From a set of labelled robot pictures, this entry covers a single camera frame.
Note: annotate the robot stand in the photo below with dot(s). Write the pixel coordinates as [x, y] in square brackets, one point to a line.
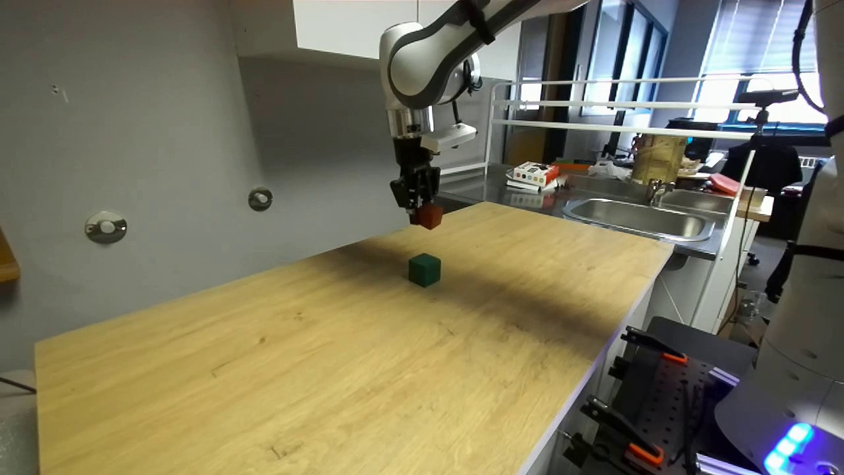
[666, 396]

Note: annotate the wooden table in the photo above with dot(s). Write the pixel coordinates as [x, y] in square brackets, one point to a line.
[755, 208]

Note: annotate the black clamp with orange tips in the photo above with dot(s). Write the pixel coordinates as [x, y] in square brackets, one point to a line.
[623, 432]
[653, 346]

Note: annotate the camera on mount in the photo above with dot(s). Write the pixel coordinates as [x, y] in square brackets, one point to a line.
[765, 97]

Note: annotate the brown paper bag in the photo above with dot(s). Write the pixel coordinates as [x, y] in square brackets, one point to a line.
[658, 158]

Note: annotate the round metal wall plate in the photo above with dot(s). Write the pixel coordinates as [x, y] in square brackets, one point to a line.
[260, 198]
[105, 227]

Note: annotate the red flat object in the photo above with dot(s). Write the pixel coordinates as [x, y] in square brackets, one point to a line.
[725, 183]

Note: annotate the steel sink counter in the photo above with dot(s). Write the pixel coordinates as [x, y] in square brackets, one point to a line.
[692, 277]

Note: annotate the clear plastic bag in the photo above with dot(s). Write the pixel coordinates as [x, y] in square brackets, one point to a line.
[608, 169]

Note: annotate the window with blinds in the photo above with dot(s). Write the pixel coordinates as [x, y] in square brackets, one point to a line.
[752, 39]

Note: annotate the white metal rack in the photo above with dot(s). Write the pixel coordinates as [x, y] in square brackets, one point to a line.
[593, 104]

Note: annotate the wooden board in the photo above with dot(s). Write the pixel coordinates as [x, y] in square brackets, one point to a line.
[6, 260]

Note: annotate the steel tap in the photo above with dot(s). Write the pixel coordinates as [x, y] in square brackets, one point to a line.
[656, 191]

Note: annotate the steel sink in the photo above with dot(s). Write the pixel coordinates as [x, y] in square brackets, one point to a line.
[636, 219]

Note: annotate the white wall cabinet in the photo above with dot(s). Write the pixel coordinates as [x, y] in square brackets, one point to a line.
[343, 26]

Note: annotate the black office chair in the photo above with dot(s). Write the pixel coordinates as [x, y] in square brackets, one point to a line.
[768, 165]

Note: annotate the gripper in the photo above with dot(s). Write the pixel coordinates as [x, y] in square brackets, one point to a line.
[412, 155]

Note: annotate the orange block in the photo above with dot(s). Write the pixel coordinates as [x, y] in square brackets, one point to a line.
[428, 216]

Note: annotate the stack of colourful boxes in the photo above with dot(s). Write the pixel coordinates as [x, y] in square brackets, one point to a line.
[535, 175]

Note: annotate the green block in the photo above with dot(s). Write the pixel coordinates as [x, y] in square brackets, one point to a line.
[424, 270]

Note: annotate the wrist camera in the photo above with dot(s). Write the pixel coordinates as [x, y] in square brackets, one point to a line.
[452, 136]

